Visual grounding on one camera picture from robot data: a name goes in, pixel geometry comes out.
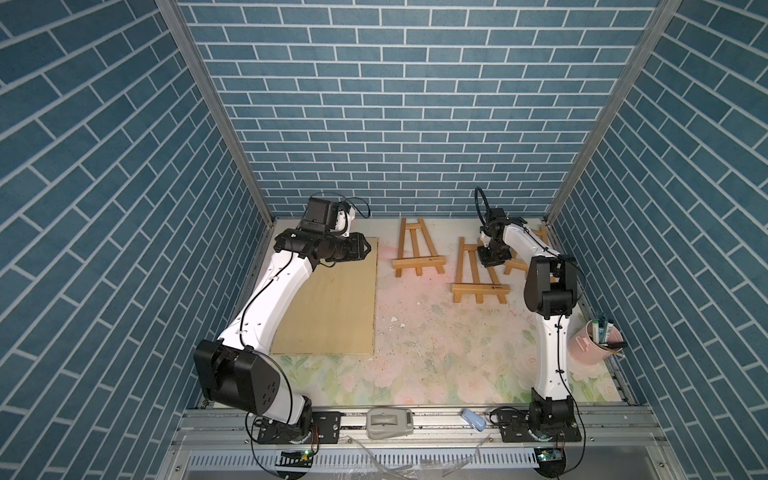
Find wooden easel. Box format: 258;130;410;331
391;217;447;278
450;237;511;305
502;223;560;275

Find plywood board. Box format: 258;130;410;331
270;237;378;355

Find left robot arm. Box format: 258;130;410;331
193;229;372;443

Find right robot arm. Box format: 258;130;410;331
476;206;582;442

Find pink cup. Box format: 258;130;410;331
567;321;627;366

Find pens in pink cup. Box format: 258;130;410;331
588;315;627;354

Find right green circuit board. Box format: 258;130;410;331
534;448;567;479

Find green circuit board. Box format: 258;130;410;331
276;450;316;471
534;448;567;479

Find left green circuit board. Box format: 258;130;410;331
276;450;316;471

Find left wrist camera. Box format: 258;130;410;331
299;194;371;237

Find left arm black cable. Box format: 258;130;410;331
236;251;322;478

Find blue white object on rail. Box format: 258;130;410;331
460;408;487;432

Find grey remote on rail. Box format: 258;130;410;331
366;407;414;440

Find aluminium front rail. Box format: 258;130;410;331
158;403;684;479

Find right aluminium corner post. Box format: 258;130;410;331
544;0;682;224

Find aluminium corner post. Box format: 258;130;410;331
544;0;682;224
156;0;274;228

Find left aluminium corner post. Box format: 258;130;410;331
156;0;274;228

